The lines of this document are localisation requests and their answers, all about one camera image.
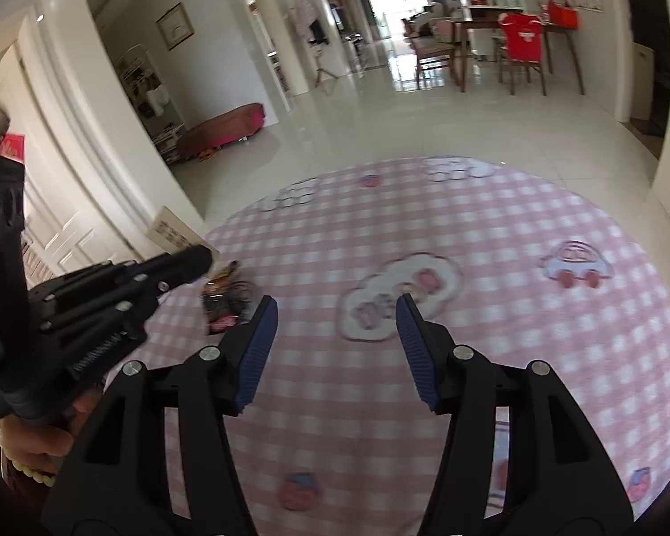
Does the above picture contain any black red snack wrapper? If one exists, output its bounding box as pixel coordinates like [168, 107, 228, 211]
[201, 260, 257, 335]

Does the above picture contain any person's left hand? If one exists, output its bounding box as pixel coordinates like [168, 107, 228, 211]
[0, 387, 102, 476]

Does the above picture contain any red upholstered bench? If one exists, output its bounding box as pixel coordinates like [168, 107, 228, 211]
[176, 103, 266, 160]

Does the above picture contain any pink checkered tablecloth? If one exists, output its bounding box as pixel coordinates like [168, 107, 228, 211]
[105, 155, 670, 536]

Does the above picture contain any wooden coat stand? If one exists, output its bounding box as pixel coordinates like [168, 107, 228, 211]
[289, 0, 339, 88]

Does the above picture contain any wooden dining chair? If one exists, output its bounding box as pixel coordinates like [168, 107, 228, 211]
[403, 18, 460, 87]

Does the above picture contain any chair with red cover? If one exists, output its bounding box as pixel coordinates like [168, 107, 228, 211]
[497, 12, 547, 96]

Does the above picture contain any dark wooden dining table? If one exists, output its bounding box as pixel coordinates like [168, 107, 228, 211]
[452, 13, 586, 96]

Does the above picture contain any red gift bag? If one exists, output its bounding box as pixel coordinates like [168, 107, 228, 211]
[547, 0, 580, 30]

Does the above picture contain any framed wall picture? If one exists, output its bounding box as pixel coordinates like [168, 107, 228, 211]
[156, 3, 194, 51]

